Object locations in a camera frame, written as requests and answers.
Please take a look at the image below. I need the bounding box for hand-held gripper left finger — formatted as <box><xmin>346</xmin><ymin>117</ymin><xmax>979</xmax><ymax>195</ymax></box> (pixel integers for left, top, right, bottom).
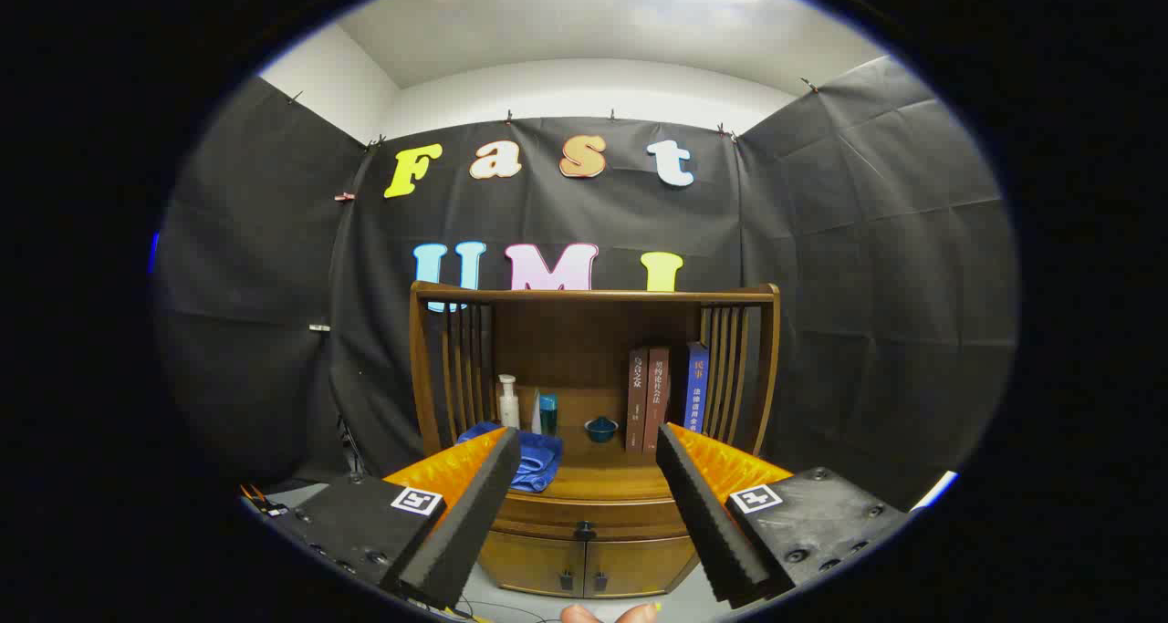
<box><xmin>274</xmin><ymin>425</ymin><xmax>523</xmax><ymax>611</ymax></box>

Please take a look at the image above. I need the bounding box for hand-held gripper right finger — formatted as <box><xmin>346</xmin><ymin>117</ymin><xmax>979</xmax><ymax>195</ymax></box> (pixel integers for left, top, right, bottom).
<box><xmin>655</xmin><ymin>422</ymin><xmax>913</xmax><ymax>608</ymax></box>

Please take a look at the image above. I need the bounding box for wooden drawer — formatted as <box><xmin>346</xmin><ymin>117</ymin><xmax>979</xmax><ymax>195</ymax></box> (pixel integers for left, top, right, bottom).
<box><xmin>493</xmin><ymin>492</ymin><xmax>689</xmax><ymax>542</ymax></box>

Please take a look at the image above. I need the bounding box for wooden cabinet door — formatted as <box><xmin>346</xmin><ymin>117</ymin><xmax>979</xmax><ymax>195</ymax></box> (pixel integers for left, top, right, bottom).
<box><xmin>477</xmin><ymin>530</ymin><xmax>587</xmax><ymax>598</ymax></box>
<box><xmin>584</xmin><ymin>536</ymin><xmax>699</xmax><ymax>598</ymax></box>

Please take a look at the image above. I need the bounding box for wooden countertop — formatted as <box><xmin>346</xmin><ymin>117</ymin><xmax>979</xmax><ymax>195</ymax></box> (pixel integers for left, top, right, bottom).
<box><xmin>456</xmin><ymin>427</ymin><xmax>756</xmax><ymax>502</ymax></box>

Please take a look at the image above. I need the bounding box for wooden cabinet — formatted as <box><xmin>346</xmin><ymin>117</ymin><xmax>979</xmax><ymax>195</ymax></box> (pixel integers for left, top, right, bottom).
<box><xmin>408</xmin><ymin>281</ymin><xmax>782</xmax><ymax>599</ymax></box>

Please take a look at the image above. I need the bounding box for blue folded towel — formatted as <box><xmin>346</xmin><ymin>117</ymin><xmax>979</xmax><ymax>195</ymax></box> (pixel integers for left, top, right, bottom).
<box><xmin>456</xmin><ymin>421</ymin><xmax>564</xmax><ymax>493</ymax></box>

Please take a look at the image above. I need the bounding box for reddish brown book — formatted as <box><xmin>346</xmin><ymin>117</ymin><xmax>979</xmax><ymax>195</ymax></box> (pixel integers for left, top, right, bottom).
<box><xmin>644</xmin><ymin>347</ymin><xmax>670</xmax><ymax>452</ymax></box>

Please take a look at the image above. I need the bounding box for dark brown book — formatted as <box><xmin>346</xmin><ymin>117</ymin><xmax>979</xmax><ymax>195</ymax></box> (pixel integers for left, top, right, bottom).
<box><xmin>626</xmin><ymin>349</ymin><xmax>650</xmax><ymax>452</ymax></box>

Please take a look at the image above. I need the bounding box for blue book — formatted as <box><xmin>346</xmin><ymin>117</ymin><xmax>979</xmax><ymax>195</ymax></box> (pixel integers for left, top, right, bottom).
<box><xmin>683</xmin><ymin>342</ymin><xmax>710</xmax><ymax>434</ymax></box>

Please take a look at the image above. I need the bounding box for black power strip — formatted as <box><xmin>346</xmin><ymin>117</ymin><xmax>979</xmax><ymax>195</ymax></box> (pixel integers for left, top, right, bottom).
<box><xmin>240</xmin><ymin>484</ymin><xmax>291</xmax><ymax>517</ymax></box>

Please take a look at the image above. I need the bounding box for black backdrop cloth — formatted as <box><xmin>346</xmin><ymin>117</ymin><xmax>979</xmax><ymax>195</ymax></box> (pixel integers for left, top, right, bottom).
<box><xmin>155</xmin><ymin>56</ymin><xmax>1018</xmax><ymax>513</ymax></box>

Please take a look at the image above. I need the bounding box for black floor cable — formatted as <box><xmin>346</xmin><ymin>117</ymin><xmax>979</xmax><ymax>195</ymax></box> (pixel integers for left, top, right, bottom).
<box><xmin>438</xmin><ymin>598</ymin><xmax>548</xmax><ymax>623</ymax></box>

